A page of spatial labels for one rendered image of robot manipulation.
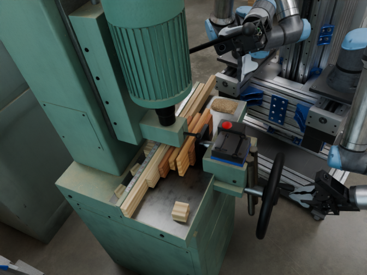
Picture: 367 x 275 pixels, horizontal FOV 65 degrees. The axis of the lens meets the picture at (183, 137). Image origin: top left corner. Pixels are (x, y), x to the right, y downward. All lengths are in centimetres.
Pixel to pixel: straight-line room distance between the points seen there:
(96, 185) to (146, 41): 63
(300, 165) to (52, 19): 153
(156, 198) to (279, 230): 110
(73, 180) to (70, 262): 87
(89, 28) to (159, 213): 52
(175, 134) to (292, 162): 113
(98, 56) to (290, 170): 135
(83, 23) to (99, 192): 60
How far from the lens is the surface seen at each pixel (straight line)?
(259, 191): 98
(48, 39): 78
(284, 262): 178
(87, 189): 112
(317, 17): 143
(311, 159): 191
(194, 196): 88
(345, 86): 140
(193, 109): 107
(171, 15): 64
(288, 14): 115
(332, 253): 187
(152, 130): 90
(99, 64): 78
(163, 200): 88
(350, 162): 104
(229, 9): 137
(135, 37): 64
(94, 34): 73
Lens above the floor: 165
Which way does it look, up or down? 46 degrees down
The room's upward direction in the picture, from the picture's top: 9 degrees counter-clockwise
